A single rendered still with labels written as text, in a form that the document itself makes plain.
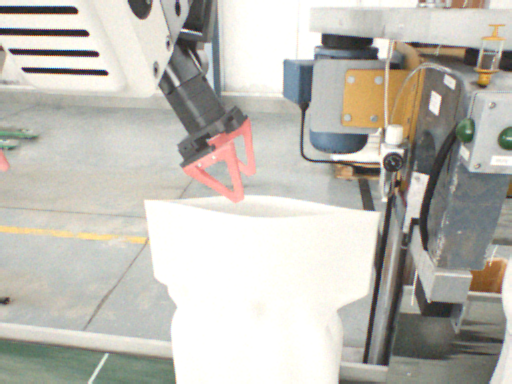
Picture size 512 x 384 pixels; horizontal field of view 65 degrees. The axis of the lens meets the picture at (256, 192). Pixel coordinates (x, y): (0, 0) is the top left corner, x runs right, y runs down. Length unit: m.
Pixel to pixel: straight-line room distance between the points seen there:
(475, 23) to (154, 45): 0.54
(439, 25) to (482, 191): 0.28
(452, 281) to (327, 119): 0.46
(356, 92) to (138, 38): 0.73
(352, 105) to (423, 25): 0.25
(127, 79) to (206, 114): 0.26
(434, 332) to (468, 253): 0.64
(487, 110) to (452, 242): 0.21
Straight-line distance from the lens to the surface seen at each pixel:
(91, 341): 1.55
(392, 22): 0.82
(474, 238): 0.66
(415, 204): 0.83
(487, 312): 1.27
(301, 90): 0.94
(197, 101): 0.51
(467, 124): 0.55
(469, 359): 1.38
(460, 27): 0.73
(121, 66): 0.26
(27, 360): 1.60
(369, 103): 0.94
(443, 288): 0.68
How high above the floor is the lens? 1.43
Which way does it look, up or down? 25 degrees down
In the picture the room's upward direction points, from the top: straight up
